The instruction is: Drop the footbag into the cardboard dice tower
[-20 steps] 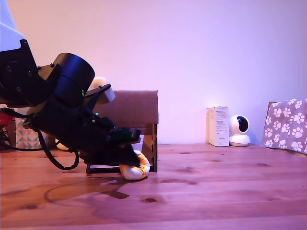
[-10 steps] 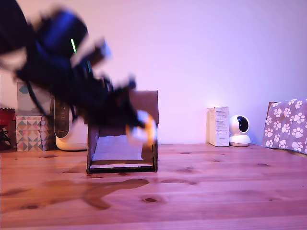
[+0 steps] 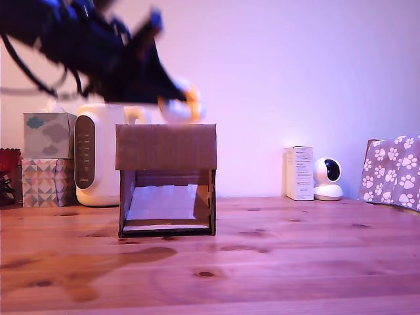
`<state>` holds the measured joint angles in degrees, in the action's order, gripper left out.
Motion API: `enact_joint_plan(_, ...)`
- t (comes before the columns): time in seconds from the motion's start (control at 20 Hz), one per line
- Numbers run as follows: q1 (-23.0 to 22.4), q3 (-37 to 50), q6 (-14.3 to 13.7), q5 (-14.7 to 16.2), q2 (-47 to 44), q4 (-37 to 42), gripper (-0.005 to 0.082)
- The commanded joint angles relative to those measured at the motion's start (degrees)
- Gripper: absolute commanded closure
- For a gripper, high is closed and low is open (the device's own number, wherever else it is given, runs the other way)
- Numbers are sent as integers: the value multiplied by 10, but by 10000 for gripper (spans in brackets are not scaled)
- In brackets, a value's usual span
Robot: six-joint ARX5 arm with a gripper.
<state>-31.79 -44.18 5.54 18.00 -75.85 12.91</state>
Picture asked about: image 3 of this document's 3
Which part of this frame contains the yellow and white footbag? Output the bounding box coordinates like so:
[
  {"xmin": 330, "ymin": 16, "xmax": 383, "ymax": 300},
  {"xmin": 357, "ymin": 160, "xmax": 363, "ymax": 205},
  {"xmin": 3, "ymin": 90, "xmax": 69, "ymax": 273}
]
[{"xmin": 157, "ymin": 77, "xmax": 208, "ymax": 124}]

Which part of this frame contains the cardboard dice tower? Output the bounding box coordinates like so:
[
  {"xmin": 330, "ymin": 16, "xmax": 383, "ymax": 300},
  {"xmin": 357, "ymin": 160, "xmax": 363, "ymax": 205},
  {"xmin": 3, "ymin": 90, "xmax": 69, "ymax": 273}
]
[{"xmin": 115, "ymin": 123, "xmax": 218, "ymax": 238}]

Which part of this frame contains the white electric kettle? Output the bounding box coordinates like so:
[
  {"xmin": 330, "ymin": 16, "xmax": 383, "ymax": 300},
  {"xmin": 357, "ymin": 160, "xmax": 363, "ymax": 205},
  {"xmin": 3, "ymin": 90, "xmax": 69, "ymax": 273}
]
[{"xmin": 74, "ymin": 103, "xmax": 153, "ymax": 207}]

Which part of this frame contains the white tissue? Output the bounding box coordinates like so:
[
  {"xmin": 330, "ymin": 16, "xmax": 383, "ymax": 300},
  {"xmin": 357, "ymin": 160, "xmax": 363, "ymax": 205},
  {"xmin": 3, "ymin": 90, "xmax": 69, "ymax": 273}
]
[{"xmin": 41, "ymin": 99, "xmax": 65, "ymax": 114}]

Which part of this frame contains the cloud print tissue box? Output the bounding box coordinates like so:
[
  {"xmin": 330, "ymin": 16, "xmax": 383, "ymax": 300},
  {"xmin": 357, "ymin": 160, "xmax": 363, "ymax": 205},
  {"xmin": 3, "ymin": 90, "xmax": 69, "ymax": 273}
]
[{"xmin": 23, "ymin": 112, "xmax": 78, "ymax": 160}]

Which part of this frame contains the triangle pattern tissue box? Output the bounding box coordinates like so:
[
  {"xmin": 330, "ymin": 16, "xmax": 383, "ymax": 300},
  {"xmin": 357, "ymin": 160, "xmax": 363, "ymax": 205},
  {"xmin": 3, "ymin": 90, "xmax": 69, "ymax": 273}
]
[{"xmin": 21, "ymin": 158, "xmax": 77, "ymax": 209}]

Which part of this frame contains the white printed carton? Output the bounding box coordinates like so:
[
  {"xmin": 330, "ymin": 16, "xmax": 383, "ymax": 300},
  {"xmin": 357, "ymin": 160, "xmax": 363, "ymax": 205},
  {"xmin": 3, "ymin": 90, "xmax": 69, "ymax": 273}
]
[{"xmin": 283, "ymin": 146, "xmax": 315, "ymax": 201}]

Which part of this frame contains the paw print blanket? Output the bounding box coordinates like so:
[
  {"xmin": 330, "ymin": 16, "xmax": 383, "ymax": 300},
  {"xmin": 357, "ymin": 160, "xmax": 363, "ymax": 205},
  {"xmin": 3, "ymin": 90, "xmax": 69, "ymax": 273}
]
[{"xmin": 357, "ymin": 135, "xmax": 420, "ymax": 213}]

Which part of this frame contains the black cable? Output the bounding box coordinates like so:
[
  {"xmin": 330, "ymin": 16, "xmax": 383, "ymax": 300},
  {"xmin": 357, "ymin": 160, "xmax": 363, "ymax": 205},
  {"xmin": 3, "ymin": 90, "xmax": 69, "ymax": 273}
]
[{"xmin": 0, "ymin": 32, "xmax": 58, "ymax": 98}]

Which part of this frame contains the small white round camera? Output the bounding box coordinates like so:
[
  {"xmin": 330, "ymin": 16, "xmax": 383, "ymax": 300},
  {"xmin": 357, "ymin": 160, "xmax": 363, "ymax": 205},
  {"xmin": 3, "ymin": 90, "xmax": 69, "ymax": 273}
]
[{"xmin": 312, "ymin": 157, "xmax": 345, "ymax": 201}]

